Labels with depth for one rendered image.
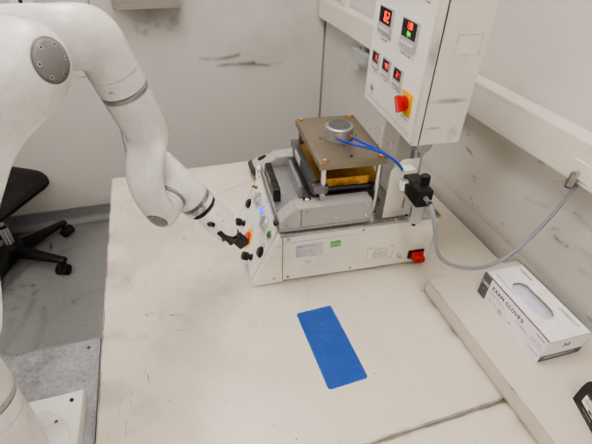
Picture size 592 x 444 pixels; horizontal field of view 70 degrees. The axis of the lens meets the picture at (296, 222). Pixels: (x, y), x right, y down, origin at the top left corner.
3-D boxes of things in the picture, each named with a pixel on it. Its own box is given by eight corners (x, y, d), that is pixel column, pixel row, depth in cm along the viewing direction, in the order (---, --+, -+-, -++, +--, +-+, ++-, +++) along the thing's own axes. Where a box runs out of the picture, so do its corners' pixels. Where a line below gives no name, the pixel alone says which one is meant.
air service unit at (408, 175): (404, 202, 115) (415, 154, 106) (429, 235, 103) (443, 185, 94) (387, 204, 114) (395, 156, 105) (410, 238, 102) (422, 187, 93)
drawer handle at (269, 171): (270, 173, 126) (270, 161, 123) (280, 201, 114) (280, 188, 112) (264, 173, 125) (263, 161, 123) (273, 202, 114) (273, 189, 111)
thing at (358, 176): (351, 151, 131) (354, 122, 125) (378, 189, 114) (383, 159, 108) (298, 156, 127) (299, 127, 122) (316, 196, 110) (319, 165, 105)
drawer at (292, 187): (352, 169, 136) (355, 148, 131) (378, 208, 119) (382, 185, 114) (262, 178, 130) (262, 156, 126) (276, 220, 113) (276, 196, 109)
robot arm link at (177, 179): (197, 211, 97) (210, 181, 102) (155, 174, 89) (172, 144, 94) (173, 218, 102) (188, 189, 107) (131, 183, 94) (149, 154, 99)
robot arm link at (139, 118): (114, 129, 70) (181, 233, 94) (153, 72, 79) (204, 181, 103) (70, 127, 72) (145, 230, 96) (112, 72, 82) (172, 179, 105)
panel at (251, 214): (239, 218, 143) (260, 173, 134) (251, 281, 120) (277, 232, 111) (233, 218, 142) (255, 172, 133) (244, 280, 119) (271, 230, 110)
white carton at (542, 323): (514, 283, 116) (523, 263, 112) (579, 351, 99) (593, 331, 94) (476, 291, 113) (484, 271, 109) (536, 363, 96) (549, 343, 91)
